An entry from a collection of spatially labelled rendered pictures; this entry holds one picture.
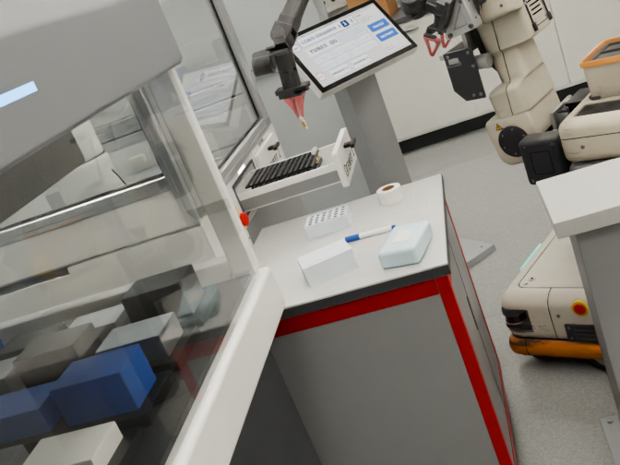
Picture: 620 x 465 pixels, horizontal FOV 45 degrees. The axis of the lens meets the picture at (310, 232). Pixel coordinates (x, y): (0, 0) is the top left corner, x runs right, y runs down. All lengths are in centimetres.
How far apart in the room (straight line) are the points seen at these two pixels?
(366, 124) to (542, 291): 121
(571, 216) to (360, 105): 171
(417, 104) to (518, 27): 296
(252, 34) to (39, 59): 296
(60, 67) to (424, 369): 111
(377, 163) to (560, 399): 138
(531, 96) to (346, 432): 116
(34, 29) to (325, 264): 95
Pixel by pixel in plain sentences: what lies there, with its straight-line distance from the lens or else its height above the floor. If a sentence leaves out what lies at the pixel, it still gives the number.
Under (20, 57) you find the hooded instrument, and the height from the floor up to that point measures 147.
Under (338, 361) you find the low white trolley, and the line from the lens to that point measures 182.
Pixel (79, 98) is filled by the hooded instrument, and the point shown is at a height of 139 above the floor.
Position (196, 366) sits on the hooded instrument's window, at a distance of 121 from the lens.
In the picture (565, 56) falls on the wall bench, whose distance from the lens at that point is 527.
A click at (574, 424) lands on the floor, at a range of 236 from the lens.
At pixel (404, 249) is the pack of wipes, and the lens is 170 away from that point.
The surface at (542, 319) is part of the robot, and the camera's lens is 248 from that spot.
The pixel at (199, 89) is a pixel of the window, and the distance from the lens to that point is 236.
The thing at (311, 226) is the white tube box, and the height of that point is 80.
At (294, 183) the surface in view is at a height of 87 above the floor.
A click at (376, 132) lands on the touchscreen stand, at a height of 68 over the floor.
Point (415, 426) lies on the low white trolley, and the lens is 191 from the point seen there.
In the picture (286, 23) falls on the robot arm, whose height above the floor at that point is 131.
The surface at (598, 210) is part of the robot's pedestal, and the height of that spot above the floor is 76.
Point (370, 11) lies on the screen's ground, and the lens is 341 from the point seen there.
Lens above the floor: 145
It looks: 19 degrees down
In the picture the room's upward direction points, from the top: 22 degrees counter-clockwise
